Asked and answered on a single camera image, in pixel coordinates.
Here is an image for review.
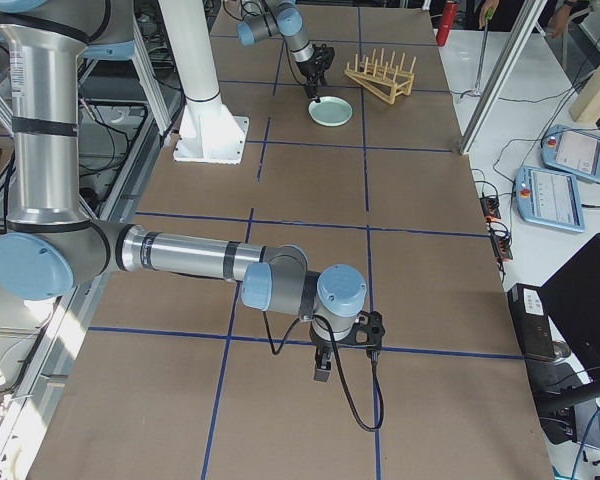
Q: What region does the aluminium frame post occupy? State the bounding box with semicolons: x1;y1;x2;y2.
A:
459;0;547;155

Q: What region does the wooden dish rack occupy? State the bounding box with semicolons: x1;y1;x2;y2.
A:
344;48;417;105

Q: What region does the blue teach pendant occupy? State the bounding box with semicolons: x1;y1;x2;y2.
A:
514;165;585;233
541;124;600;182

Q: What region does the light green plate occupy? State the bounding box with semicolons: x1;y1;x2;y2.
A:
308;96;353;127

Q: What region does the near blue teach pendant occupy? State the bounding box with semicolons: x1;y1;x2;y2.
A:
514;165;585;233

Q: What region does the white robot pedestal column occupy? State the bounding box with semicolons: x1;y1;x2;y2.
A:
159;0;249;164

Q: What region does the red cylinder tube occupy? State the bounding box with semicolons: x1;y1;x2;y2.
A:
436;0;458;47

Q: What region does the far blue teach pendant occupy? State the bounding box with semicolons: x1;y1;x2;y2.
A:
541;124;600;182

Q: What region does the black computer box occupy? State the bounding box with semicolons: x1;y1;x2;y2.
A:
507;283;572;363

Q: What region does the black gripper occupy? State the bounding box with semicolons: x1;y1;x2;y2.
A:
296;54;328;103
309;329;353;382

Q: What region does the metal grabber tool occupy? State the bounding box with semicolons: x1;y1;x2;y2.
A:
459;8;493;100

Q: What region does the black monitor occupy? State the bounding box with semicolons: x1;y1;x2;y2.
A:
536;233;600;413

